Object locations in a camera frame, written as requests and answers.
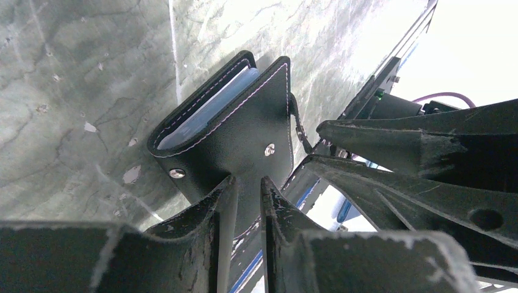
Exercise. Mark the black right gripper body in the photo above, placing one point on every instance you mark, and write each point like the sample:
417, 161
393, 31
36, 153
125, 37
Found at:
382, 105

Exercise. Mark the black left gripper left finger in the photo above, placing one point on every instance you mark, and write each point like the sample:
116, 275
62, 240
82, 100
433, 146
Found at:
190, 252

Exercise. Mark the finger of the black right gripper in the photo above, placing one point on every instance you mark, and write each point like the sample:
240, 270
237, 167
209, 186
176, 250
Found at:
474, 147
483, 222

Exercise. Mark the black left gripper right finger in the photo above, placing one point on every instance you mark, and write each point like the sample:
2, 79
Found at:
301, 256

